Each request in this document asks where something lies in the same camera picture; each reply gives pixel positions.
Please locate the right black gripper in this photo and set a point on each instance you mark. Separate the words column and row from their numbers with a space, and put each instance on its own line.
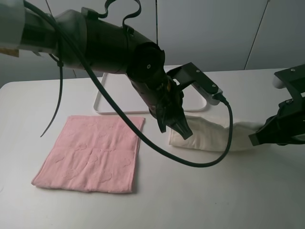
column 285, row 128

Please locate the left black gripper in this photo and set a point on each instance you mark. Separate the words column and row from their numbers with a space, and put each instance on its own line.
column 166, row 107

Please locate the cream white terry towel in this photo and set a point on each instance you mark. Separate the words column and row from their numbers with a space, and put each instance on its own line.
column 210, row 133

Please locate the pink terry towel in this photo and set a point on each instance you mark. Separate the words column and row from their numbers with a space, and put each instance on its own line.
column 91, row 154

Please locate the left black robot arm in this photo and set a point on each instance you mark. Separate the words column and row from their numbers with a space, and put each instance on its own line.
column 105, row 47

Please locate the white rectangular plastic tray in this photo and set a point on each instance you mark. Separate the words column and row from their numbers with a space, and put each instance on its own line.
column 122, row 92

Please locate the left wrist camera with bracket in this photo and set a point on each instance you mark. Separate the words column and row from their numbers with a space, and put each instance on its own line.
column 189, row 75

